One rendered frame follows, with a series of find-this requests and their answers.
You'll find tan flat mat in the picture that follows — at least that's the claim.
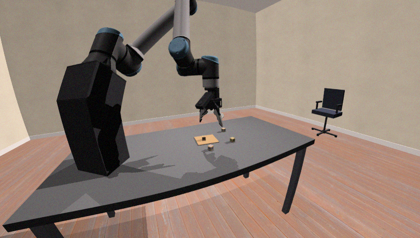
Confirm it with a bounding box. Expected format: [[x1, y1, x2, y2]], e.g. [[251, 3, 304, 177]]
[[194, 134, 219, 145]]

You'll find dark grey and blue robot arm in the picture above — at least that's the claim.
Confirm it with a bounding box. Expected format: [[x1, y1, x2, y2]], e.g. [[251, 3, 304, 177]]
[[82, 0, 219, 88]]

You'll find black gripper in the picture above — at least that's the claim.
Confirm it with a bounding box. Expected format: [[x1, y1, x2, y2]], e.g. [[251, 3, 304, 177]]
[[200, 88, 224, 127]]

